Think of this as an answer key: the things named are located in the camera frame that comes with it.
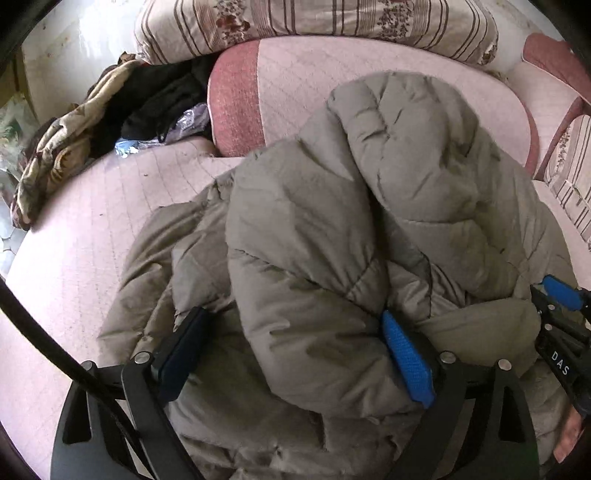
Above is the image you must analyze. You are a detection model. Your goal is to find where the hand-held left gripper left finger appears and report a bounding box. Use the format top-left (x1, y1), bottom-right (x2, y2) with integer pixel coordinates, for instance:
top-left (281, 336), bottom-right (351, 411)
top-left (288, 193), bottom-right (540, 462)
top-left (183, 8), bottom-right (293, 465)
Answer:
top-left (50, 305), bottom-right (215, 480)

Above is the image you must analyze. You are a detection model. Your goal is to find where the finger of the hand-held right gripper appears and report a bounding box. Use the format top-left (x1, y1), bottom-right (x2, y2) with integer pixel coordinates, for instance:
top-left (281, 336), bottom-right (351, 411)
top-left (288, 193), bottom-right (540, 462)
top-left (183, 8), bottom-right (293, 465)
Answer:
top-left (530, 274), bottom-right (591, 332)

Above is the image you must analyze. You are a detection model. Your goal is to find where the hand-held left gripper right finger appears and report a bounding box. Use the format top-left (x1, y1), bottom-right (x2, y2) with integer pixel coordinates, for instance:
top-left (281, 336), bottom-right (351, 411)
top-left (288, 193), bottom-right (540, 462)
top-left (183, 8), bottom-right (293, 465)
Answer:
top-left (379, 310), bottom-right (541, 480)

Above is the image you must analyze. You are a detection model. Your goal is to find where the olive quilted down jacket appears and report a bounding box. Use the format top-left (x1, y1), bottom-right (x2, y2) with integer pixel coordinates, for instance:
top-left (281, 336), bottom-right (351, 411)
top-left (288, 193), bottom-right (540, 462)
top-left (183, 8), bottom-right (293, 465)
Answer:
top-left (97, 69), bottom-right (583, 480)

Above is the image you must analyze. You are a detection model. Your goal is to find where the black clothes pile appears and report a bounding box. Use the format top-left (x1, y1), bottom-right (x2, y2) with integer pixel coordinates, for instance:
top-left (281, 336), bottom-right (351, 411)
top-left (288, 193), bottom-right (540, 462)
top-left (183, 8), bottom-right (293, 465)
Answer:
top-left (88, 58), bottom-right (222, 160)

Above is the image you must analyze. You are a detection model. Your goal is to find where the person's right hand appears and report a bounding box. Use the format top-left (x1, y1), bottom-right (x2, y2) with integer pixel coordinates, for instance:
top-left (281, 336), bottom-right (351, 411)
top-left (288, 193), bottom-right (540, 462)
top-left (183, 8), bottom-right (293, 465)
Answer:
top-left (551, 407), bottom-right (591, 464)

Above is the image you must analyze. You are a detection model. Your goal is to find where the striped floral pillow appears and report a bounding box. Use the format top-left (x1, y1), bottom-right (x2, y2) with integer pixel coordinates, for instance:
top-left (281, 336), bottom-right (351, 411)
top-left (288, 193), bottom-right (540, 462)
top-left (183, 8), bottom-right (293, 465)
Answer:
top-left (134, 0), bottom-right (513, 70)
top-left (545, 113), bottom-right (591, 252)

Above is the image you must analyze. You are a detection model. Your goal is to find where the pink quilted sofa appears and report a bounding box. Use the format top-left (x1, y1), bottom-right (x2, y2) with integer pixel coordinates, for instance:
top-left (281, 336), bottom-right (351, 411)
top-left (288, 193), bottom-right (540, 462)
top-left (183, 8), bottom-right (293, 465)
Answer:
top-left (0, 32), bottom-right (591, 480)

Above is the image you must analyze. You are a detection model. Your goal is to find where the clear plastic bag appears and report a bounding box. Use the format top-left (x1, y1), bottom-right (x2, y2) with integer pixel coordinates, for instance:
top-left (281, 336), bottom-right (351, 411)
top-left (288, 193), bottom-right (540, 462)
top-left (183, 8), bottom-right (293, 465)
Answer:
top-left (115, 102), bottom-right (211, 160)

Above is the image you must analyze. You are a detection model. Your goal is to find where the beige patterned blanket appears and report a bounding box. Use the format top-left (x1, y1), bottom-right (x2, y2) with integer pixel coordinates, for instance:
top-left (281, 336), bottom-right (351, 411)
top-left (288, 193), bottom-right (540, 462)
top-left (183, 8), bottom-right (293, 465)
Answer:
top-left (9, 53), bottom-right (139, 232)

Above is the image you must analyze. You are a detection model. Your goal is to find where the green floral cloth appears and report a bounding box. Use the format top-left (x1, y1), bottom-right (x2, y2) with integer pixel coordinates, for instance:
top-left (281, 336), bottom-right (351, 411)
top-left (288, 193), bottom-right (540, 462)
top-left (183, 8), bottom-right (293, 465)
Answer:
top-left (0, 99), bottom-right (35, 185)

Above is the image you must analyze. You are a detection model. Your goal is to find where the black cable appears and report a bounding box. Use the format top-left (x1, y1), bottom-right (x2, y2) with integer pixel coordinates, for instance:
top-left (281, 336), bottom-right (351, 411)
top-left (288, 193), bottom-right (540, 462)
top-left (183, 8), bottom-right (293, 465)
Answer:
top-left (0, 277), bottom-right (144, 480)

